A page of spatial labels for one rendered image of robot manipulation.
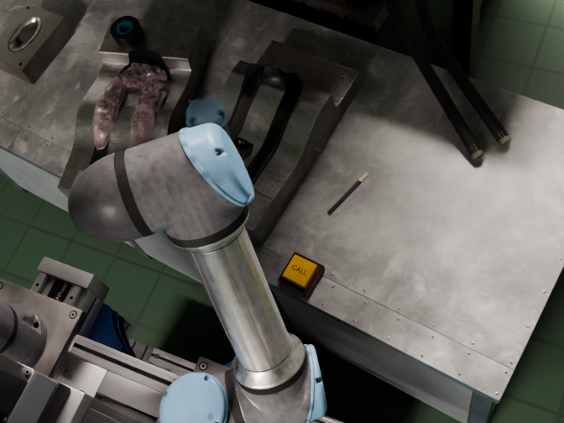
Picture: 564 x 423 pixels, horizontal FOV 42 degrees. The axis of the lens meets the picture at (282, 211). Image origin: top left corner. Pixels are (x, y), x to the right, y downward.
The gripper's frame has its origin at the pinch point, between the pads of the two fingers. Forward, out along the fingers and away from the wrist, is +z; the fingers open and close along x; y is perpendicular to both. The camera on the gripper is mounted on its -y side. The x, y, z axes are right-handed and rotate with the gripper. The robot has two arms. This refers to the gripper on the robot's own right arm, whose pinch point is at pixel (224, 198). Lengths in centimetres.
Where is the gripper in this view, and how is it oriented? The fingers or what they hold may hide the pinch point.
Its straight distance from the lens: 167.5
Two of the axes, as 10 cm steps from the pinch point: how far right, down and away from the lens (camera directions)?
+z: 0.0, 4.8, 8.8
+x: 8.5, 4.6, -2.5
